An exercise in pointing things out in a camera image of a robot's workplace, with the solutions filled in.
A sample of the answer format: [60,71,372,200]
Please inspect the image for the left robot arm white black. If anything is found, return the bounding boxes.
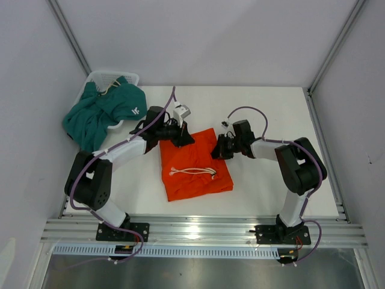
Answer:
[64,104,194,241]

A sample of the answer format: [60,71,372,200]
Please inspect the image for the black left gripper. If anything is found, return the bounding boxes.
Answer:
[156,117,195,148]

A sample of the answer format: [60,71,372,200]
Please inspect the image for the corner aluminium post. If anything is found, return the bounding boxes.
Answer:
[307,0,369,97]
[46,0,91,75]

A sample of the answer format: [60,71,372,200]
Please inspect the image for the teal green shorts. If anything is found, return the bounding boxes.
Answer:
[62,76,147,152]

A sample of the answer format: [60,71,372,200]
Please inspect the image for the left side table rail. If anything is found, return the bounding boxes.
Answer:
[58,193,69,219]

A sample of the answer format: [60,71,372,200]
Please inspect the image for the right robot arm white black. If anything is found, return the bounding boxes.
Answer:
[211,120,327,244]

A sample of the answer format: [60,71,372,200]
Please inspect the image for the table rail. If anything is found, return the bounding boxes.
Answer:
[303,88,351,224]
[58,193,69,219]

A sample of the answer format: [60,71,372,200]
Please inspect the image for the aluminium mounting rail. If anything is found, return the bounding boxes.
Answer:
[40,214,368,249]

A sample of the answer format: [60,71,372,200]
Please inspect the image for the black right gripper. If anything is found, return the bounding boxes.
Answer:
[208,134,242,160]

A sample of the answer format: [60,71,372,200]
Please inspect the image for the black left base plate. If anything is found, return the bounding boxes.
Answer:
[95,222,150,243]

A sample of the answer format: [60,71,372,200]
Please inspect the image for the orange shorts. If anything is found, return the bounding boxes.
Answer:
[159,128,234,202]

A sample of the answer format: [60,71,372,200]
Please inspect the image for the white plastic laundry basket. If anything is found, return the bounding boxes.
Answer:
[74,70,140,133]

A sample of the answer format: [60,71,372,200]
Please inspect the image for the right corner aluminium post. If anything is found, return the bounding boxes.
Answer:
[307,0,369,97]

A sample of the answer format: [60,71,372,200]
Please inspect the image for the slotted grey cable duct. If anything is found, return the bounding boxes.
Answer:
[53,243,280,259]

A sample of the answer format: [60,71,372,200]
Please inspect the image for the left corner aluminium post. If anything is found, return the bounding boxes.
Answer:
[46,0,91,75]

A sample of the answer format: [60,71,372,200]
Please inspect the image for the right side table rail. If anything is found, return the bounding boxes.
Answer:
[303,88,351,224]

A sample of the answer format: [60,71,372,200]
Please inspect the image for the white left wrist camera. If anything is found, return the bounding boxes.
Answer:
[173,101,191,127]

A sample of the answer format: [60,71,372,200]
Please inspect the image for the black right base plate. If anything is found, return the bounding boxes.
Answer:
[249,223,311,245]

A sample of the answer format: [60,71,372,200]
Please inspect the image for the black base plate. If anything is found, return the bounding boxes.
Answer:
[249,223,311,245]
[95,222,150,243]

